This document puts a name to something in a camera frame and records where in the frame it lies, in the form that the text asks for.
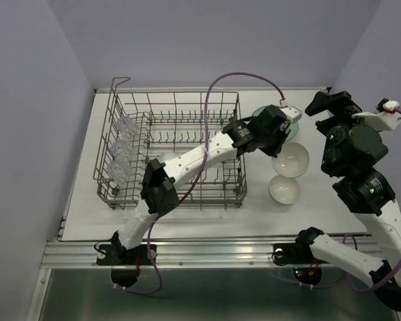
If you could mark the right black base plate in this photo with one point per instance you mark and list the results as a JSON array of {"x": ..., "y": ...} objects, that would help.
[{"x": 294, "y": 253}]

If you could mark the white ribbed bowl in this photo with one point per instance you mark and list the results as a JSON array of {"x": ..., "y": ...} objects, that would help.
[
  {"x": 166, "y": 156},
  {"x": 284, "y": 190},
  {"x": 293, "y": 160}
]

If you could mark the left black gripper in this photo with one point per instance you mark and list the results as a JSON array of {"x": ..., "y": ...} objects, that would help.
[{"x": 282, "y": 130}]

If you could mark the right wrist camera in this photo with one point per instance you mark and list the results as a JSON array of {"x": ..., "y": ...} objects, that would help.
[{"x": 387, "y": 119}]

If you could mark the clear glass cup front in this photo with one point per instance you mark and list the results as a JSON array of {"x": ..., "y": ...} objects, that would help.
[{"x": 119, "y": 172}]

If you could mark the light green flower plate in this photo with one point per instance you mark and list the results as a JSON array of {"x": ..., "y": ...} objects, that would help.
[{"x": 293, "y": 130}]

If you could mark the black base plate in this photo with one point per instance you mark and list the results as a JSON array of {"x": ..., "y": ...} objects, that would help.
[
  {"x": 294, "y": 253},
  {"x": 107, "y": 255}
]

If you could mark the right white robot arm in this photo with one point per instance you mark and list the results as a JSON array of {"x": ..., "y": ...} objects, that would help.
[{"x": 369, "y": 196}]

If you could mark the grey wire dish rack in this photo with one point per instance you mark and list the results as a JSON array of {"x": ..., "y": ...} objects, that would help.
[{"x": 170, "y": 121}]

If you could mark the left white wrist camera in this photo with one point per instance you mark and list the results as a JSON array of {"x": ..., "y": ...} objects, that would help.
[{"x": 292, "y": 113}]

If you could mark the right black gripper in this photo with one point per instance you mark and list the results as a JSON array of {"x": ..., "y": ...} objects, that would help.
[{"x": 338, "y": 103}]

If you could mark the clear glass cup middle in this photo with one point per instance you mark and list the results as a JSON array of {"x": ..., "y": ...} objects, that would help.
[{"x": 122, "y": 150}]

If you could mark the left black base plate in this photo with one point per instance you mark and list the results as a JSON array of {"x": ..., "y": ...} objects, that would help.
[{"x": 107, "y": 255}]

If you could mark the aluminium mounting rail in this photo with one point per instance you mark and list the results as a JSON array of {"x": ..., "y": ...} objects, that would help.
[{"x": 204, "y": 253}]

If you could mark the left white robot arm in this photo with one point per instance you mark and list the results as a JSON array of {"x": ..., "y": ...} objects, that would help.
[{"x": 161, "y": 181}]

